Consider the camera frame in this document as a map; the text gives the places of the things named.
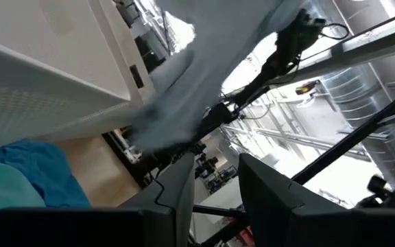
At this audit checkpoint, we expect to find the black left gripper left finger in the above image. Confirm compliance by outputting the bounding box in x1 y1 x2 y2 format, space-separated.
0 152 195 247

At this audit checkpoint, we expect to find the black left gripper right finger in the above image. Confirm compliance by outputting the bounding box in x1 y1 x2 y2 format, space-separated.
238 153 395 247

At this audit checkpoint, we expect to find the light grey-blue garment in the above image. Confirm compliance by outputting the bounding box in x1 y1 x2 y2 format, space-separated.
131 0 307 152

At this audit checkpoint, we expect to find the blue garment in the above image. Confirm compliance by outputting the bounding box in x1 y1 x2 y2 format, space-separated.
0 139 92 209

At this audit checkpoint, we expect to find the teal garment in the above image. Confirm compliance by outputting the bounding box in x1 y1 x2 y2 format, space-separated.
0 161 47 217

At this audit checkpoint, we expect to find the white plastic laundry basket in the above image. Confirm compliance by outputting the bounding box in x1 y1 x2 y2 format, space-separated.
0 0 156 154

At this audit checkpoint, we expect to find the black camera on mount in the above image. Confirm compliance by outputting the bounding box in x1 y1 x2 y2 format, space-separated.
355 174 395 210

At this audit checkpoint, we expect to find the black frame pole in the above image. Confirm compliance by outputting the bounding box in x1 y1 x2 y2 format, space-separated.
291 82 395 186

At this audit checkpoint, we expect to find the silver ventilation duct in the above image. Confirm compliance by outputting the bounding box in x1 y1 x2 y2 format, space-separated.
317 64 395 188

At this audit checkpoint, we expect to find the aluminium frame beam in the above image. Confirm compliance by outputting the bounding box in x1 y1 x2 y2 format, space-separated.
269 8 395 86

